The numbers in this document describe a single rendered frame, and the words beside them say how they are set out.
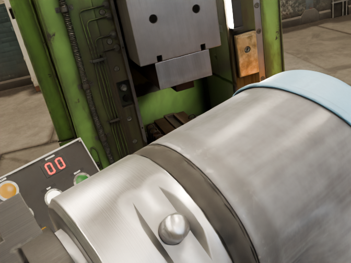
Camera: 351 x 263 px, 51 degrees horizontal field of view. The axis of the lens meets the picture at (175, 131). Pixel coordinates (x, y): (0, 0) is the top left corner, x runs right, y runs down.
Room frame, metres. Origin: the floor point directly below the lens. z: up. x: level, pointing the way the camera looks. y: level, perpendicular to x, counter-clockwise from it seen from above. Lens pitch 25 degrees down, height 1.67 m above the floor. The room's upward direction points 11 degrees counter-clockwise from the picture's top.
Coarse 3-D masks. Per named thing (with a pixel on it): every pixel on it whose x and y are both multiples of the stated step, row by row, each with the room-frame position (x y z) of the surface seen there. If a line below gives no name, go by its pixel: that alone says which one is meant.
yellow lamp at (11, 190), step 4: (4, 184) 0.91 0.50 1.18; (8, 184) 0.92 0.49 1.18; (12, 184) 0.92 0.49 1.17; (0, 188) 0.90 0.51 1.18; (4, 188) 0.90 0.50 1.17; (8, 188) 0.91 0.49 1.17; (12, 188) 0.91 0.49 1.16; (0, 192) 0.90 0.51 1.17; (4, 192) 0.90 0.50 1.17; (8, 192) 0.90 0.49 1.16; (12, 192) 0.91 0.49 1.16; (4, 196) 0.89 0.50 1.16; (8, 196) 0.90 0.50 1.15
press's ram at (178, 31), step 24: (120, 0) 1.26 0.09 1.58; (144, 0) 1.21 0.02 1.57; (168, 0) 1.23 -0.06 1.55; (192, 0) 1.25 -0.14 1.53; (120, 24) 1.36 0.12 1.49; (144, 24) 1.20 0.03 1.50; (168, 24) 1.22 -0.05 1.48; (192, 24) 1.24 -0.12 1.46; (216, 24) 1.27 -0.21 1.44; (144, 48) 1.20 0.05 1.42; (168, 48) 1.22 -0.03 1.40; (192, 48) 1.24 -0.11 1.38
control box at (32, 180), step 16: (80, 144) 1.08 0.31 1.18; (48, 160) 1.01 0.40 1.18; (64, 160) 1.02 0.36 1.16; (80, 160) 1.05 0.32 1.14; (16, 176) 0.94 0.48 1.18; (32, 176) 0.96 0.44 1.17; (48, 176) 0.97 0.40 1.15; (64, 176) 0.99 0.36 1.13; (16, 192) 0.91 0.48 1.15; (32, 192) 0.93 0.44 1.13; (48, 192) 0.94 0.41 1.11; (32, 208) 0.90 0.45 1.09; (48, 224) 0.88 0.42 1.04
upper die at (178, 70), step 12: (168, 60) 1.22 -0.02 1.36; (180, 60) 1.23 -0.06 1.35; (192, 60) 1.24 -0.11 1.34; (204, 60) 1.25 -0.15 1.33; (144, 72) 1.38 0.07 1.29; (156, 72) 1.21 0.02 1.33; (168, 72) 1.21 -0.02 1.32; (180, 72) 1.23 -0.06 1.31; (192, 72) 1.24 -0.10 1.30; (204, 72) 1.25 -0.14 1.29; (156, 84) 1.24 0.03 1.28; (168, 84) 1.21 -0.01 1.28
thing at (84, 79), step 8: (64, 0) 1.26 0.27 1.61; (56, 8) 1.27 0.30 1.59; (64, 8) 1.26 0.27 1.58; (72, 8) 1.28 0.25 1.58; (64, 16) 1.26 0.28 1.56; (72, 24) 1.27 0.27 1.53; (72, 32) 1.26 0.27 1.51; (72, 40) 1.26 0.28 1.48; (72, 48) 1.26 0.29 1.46; (80, 56) 1.26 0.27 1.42; (80, 64) 1.26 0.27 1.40; (80, 72) 1.26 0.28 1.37; (80, 88) 1.27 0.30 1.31; (88, 88) 1.26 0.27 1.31; (88, 96) 1.26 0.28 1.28; (96, 112) 1.26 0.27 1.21; (96, 120) 1.26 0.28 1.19; (96, 136) 1.27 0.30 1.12; (104, 136) 1.26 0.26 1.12; (104, 144) 1.26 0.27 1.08; (112, 160) 1.26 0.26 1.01
